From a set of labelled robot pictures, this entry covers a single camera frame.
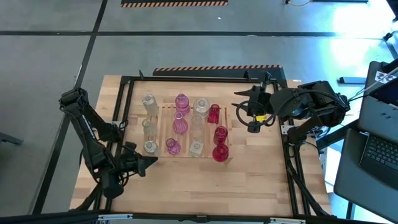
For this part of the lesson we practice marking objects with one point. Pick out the white arm base bracket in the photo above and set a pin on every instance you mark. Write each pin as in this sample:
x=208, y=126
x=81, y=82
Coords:
x=285, y=129

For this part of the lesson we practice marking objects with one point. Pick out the white fiducial marker tag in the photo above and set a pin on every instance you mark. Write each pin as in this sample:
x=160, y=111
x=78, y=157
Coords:
x=382, y=76

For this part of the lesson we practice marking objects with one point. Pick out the grey desk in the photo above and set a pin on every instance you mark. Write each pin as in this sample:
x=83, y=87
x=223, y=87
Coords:
x=357, y=193

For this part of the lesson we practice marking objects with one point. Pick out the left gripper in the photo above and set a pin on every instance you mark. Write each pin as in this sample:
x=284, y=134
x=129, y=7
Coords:
x=133, y=161

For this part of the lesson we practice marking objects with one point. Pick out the clear wide round vase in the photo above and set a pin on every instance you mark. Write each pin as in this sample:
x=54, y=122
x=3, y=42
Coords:
x=201, y=107

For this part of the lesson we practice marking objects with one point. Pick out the clear textured bottle vase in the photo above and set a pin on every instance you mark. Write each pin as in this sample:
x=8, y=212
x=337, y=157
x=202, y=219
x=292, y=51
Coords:
x=150, y=105

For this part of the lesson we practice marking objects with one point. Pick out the pink flared-neck glass vase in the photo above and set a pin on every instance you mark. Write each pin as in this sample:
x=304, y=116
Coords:
x=180, y=125

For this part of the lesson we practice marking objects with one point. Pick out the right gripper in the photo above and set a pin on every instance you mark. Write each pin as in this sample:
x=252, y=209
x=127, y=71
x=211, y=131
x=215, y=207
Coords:
x=261, y=105

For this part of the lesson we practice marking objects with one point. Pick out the clear bulb glass vase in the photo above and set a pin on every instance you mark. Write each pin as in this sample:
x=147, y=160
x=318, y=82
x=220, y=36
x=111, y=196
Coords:
x=149, y=128
x=151, y=147

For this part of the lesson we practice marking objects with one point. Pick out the red ribbed bottle vase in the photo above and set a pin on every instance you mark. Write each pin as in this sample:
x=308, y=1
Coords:
x=220, y=136

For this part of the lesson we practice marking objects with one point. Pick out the wooden slatted shelf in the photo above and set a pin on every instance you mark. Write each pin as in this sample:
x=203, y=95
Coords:
x=164, y=124

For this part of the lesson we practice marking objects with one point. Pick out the red round glass vase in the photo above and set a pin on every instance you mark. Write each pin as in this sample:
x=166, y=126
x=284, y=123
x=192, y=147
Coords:
x=220, y=153

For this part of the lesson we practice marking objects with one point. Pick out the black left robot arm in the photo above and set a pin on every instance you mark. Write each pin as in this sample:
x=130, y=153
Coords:
x=90, y=140

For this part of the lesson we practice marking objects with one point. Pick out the grey floor foot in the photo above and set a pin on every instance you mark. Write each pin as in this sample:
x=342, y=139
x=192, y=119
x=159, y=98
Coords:
x=9, y=138

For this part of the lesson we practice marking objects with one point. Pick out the grey laptop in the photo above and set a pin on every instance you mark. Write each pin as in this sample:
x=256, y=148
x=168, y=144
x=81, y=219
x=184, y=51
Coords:
x=381, y=152

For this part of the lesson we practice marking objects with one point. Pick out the black desk leg bar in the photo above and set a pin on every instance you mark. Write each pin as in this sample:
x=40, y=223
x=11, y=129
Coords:
x=337, y=136

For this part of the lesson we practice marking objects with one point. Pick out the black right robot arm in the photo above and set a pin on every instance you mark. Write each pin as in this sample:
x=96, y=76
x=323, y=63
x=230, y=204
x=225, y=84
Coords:
x=314, y=99

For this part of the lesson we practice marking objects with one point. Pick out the clear short glass vase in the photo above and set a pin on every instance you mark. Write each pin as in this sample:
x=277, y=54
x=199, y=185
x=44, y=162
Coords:
x=197, y=126

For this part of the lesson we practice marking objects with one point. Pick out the pink ribbed bottle vase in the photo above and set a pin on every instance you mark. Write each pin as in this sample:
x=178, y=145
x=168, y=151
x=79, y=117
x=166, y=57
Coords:
x=182, y=105

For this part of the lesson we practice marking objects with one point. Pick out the dark monitor with marker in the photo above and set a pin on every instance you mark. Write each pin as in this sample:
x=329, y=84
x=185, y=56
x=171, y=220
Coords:
x=388, y=93

